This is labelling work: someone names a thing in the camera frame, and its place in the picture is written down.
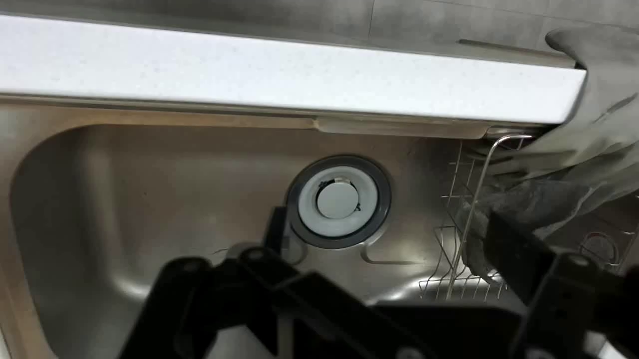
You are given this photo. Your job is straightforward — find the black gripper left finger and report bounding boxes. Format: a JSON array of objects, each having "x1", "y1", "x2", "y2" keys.
[{"x1": 117, "y1": 205, "x2": 427, "y2": 359}]

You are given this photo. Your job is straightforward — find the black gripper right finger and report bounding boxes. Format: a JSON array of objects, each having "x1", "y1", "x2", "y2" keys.
[{"x1": 485, "y1": 209, "x2": 639, "y2": 359}]

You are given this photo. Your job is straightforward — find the stainless steel sink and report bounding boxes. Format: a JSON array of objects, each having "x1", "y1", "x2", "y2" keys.
[{"x1": 0, "y1": 98, "x2": 639, "y2": 359}]

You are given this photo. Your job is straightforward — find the round sink drain strainer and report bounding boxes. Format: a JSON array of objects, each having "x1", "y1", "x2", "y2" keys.
[{"x1": 285, "y1": 153, "x2": 393, "y2": 251}]

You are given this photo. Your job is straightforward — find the gray cloth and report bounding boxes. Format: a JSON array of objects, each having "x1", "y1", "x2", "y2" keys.
[{"x1": 465, "y1": 26, "x2": 639, "y2": 275}]

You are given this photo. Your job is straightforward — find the metal wire sink rack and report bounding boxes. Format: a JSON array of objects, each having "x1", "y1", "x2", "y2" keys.
[{"x1": 425, "y1": 131, "x2": 534, "y2": 303}]

